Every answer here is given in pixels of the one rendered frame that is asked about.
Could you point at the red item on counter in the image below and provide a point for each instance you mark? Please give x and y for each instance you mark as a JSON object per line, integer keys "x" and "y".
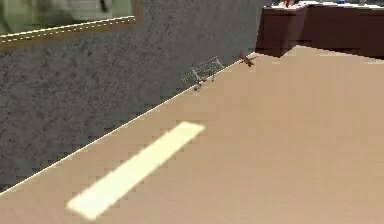
{"x": 288, "y": 2}

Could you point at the dark brown kitchen counter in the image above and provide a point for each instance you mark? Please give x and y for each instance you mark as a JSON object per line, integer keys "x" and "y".
{"x": 320, "y": 30}

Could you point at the blue item on counter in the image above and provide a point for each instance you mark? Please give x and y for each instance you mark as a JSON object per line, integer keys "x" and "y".
{"x": 340, "y": 1}

